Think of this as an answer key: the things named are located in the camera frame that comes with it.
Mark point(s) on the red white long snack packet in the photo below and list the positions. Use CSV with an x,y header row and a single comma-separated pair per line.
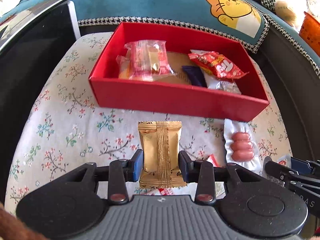
x,y
175,189

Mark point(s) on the white sausage snack packet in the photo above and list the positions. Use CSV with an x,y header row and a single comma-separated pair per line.
x,y
240,145

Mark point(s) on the beige plush toy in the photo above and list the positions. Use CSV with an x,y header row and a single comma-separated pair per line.
x,y
291,11

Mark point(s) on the red crinkly snack bag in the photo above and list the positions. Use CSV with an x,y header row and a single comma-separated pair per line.
x,y
217,65

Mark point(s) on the orange plastic basket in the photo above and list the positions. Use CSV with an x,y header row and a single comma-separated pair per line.
x,y
310,32

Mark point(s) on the clear orange pastry packet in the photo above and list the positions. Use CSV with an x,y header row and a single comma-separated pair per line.
x,y
124,65

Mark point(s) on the white spicy gluten snack packet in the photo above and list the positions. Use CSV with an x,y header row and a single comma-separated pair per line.
x,y
214,83

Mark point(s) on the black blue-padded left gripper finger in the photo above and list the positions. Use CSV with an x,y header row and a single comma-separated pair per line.
x,y
120,172
200,172

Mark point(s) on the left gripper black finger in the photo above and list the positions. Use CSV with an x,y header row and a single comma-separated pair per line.
x,y
281,172

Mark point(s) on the gold foil snack packet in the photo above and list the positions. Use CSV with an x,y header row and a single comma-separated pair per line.
x,y
160,141

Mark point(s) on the red cardboard box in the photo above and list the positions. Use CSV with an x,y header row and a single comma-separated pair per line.
x,y
112,92

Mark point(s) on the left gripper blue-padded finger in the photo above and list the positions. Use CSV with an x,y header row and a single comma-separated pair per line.
x,y
305,166

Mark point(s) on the clear red pastry packet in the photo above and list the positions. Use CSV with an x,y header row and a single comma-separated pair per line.
x,y
147,60

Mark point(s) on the dark purple snack packet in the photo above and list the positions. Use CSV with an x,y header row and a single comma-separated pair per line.
x,y
195,76

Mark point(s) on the teal houndstooth-trimmed sofa cover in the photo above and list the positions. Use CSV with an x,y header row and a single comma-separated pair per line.
x,y
193,14

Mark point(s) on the black glossy side table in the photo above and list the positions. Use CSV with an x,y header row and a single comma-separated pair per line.
x,y
32,44

